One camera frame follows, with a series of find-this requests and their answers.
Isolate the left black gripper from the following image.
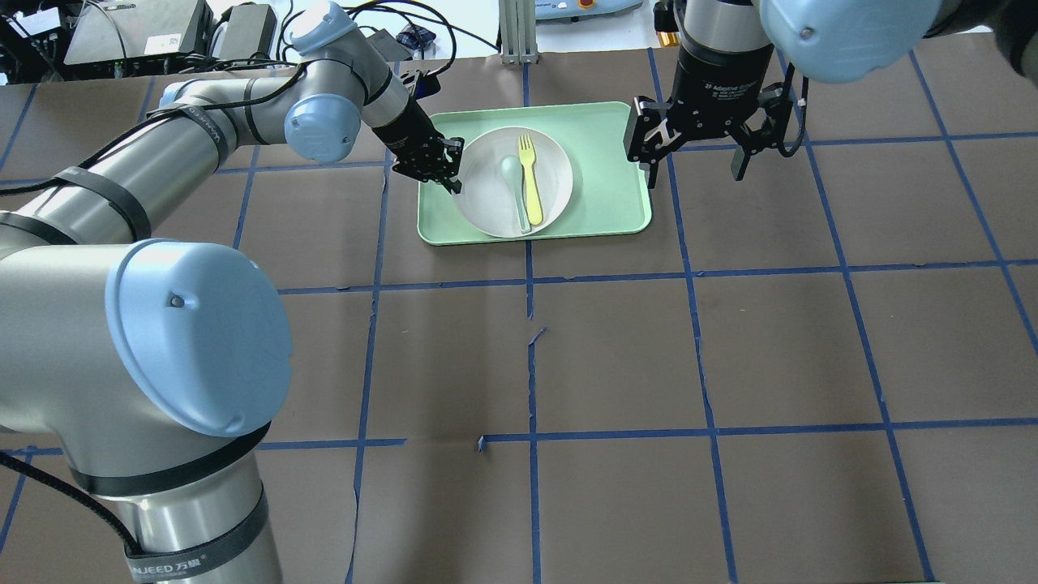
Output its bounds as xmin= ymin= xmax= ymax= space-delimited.
xmin=392 ymin=129 xmax=465 ymax=195

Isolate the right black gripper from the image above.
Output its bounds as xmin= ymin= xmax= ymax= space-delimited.
xmin=626 ymin=41 xmax=797 ymax=189

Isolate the white round plate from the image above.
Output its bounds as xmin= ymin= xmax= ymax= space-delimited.
xmin=453 ymin=126 xmax=575 ymax=239

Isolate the yellow plastic fork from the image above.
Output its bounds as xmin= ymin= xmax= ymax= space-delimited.
xmin=518 ymin=134 xmax=543 ymax=228

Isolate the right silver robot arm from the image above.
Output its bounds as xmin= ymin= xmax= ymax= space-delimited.
xmin=625 ymin=1 xmax=1037 ymax=188

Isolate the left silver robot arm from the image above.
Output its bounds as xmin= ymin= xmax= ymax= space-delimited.
xmin=2 ymin=2 xmax=464 ymax=583

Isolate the pale green plastic spoon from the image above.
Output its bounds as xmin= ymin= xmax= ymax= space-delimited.
xmin=500 ymin=155 xmax=532 ymax=235

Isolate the gold cylinder connector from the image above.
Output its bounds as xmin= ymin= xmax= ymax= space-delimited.
xmin=656 ymin=31 xmax=680 ymax=48

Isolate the light green tray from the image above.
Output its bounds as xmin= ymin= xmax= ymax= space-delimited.
xmin=418 ymin=102 xmax=652 ymax=247

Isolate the black power adapter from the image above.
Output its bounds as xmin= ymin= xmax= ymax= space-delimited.
xmin=367 ymin=29 xmax=413 ymax=62

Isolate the aluminium frame post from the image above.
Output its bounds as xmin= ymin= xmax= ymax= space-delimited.
xmin=498 ymin=0 xmax=540 ymax=64

